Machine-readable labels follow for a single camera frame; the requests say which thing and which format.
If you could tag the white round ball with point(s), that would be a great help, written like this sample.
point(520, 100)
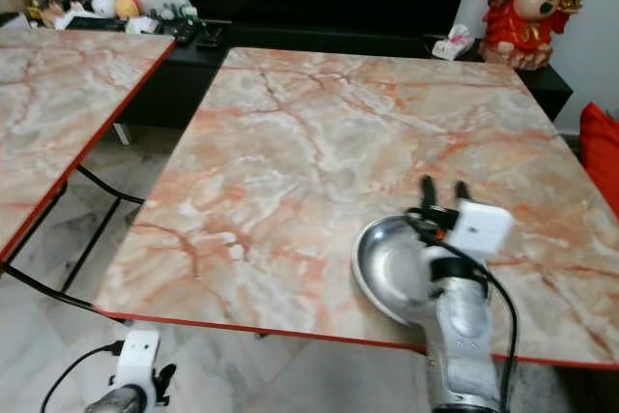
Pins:
point(103, 4)

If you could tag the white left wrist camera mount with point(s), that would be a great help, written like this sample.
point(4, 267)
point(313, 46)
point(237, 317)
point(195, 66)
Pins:
point(137, 355)

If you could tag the orange round ball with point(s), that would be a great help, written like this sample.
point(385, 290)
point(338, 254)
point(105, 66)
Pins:
point(127, 6)

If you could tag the red laughing Buddha statue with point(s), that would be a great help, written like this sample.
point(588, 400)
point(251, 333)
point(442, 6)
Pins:
point(532, 7)

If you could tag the shiny steel bowl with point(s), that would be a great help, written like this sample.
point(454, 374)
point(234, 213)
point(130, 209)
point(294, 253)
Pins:
point(387, 266)

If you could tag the marble pattern folding table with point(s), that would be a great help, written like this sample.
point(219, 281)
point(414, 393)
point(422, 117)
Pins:
point(309, 152)
point(58, 103)

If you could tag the red cushion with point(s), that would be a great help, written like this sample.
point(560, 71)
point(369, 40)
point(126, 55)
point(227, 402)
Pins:
point(602, 157)

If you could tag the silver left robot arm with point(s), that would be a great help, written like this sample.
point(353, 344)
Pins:
point(116, 400)

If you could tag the black remote control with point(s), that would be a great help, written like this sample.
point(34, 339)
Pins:
point(186, 30)

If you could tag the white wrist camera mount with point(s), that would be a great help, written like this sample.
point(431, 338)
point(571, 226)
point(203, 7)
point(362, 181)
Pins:
point(137, 355)
point(484, 227)

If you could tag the white tissue pack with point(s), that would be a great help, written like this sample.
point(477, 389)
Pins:
point(453, 42)

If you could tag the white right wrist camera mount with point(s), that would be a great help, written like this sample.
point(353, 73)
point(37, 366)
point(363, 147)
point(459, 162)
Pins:
point(484, 227)

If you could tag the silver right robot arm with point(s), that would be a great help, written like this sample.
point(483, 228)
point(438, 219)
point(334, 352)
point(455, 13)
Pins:
point(464, 340)

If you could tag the black television console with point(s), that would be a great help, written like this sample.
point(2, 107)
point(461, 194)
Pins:
point(174, 89)

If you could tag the small white box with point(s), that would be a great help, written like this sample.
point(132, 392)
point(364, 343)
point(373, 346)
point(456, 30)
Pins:
point(141, 24)

